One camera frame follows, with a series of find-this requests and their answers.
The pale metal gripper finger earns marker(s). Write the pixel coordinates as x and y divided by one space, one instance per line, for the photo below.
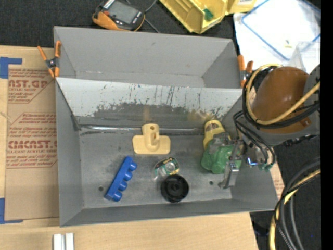
230 177
218 145

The green toy frog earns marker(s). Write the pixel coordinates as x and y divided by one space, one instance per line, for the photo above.
216 161

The grey metal bin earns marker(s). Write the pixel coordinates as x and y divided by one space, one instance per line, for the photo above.
156 105

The blue studded toy block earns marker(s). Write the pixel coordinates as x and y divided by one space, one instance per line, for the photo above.
121 178

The brown cardboard board red print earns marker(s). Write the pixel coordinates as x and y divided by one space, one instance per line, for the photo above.
31 129

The cream plastic hook bracket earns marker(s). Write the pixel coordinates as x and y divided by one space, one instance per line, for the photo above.
151 140

